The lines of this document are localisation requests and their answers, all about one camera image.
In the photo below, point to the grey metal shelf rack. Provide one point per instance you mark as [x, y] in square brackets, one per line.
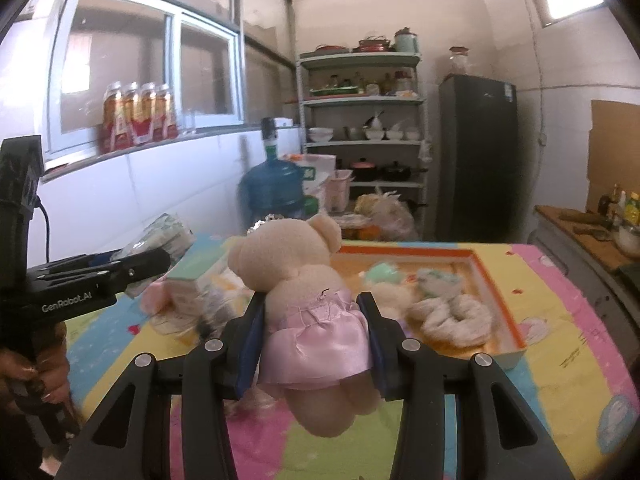
[360, 102]

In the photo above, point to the cream plush ball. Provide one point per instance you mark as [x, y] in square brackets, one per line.
[392, 300]

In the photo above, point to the green plush ball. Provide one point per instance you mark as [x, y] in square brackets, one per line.
[382, 272]

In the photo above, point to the white green fluffy scrunchie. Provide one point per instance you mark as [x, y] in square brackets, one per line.
[440, 282]

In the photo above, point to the white printed sack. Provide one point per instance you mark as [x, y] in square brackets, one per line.
[312, 170]

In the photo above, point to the orange drink bottle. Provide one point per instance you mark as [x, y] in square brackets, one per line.
[148, 117]
[132, 120]
[114, 125]
[166, 117]

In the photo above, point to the grey kitchen counter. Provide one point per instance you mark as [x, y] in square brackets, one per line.
[565, 270]

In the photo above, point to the orange cardboard box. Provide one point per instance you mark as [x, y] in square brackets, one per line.
[452, 266]

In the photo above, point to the black water pump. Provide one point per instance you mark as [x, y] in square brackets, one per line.
[270, 135]

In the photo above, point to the small green-topped box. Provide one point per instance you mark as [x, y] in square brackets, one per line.
[200, 265]

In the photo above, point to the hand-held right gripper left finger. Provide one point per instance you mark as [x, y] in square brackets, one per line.
[247, 355]

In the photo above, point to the black cooking pot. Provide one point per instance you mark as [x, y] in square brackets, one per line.
[397, 172]

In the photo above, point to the stack of white bowls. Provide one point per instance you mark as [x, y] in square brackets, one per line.
[320, 135]

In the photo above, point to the pink plastic bin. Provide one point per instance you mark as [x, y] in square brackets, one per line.
[336, 192]

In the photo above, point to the teal canister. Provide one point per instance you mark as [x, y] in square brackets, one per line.
[406, 42]

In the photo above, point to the dark sauce bottle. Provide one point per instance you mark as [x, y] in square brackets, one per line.
[604, 202]

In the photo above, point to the red plate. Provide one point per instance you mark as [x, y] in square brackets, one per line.
[331, 50]

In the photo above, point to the kitchen cleaver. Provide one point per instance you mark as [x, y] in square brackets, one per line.
[592, 233]

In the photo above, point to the person's left hand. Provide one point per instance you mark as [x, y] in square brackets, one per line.
[55, 375]

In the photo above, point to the green tray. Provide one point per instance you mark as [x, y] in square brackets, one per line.
[334, 91]

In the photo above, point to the clear plastic bag of food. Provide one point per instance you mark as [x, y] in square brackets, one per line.
[387, 215]

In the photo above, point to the glass jar with red lid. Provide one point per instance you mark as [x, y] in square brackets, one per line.
[459, 62]

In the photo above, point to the blue water jug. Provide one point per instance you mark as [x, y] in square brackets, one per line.
[272, 192]

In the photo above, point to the striped cartoon blanket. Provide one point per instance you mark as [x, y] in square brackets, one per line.
[575, 360]

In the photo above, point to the metal bowl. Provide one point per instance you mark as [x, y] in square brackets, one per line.
[355, 134]

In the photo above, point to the clear drinking glass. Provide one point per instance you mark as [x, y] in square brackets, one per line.
[190, 122]

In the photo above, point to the pink fluffy scrunchie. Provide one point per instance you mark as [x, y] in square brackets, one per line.
[155, 297]

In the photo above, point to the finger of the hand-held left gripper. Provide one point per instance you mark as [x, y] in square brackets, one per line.
[85, 262]
[137, 272]

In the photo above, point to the white lace scrunchie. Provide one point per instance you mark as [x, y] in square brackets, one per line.
[465, 320]

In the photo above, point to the small white bowl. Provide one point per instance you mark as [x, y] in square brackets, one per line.
[412, 135]
[393, 135]
[374, 135]

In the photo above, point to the dark grey fridge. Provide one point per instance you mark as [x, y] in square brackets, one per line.
[475, 160]

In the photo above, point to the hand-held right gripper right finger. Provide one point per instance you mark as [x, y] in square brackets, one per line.
[377, 360]

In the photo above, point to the teddy bear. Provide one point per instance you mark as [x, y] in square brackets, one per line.
[290, 260]

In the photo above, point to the sliding glass window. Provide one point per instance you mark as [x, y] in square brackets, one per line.
[120, 50]

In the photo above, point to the row of seasoning jars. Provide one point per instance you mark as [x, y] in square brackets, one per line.
[370, 84]

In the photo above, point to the white bowl on counter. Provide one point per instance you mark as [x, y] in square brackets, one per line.
[629, 241]

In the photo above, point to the white green plastic-wrapped pack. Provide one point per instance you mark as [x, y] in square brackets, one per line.
[160, 235]

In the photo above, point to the red cooking pot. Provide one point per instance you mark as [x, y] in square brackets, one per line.
[362, 171]

